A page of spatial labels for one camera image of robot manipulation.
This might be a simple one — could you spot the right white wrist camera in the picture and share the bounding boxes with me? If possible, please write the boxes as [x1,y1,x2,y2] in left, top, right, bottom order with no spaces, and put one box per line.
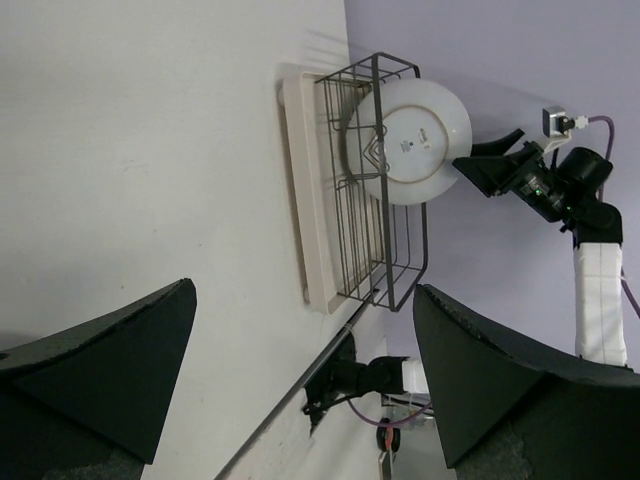
[537,106,590,154]

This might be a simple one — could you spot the red and teal floral plate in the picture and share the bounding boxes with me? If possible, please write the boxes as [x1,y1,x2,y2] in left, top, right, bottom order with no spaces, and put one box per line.
[343,78,472,205]

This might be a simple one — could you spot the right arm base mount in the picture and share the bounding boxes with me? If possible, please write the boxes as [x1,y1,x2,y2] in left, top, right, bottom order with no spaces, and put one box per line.
[302,334,430,432]

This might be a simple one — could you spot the black wire dish rack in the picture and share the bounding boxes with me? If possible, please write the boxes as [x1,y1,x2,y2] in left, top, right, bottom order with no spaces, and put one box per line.
[314,52,429,312]

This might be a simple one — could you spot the white drain tray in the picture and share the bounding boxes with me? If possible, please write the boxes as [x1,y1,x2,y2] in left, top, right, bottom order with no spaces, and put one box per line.
[277,63,384,315]

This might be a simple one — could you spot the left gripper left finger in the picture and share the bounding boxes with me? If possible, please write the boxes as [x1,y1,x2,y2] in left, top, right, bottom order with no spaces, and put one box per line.
[1,279,197,479]

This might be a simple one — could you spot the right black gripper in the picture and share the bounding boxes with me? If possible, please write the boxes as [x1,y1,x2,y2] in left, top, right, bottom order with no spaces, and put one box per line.
[453,128,571,223]

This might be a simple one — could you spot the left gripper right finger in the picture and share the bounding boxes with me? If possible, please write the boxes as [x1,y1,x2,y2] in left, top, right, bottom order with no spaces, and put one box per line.
[413,285,639,479]

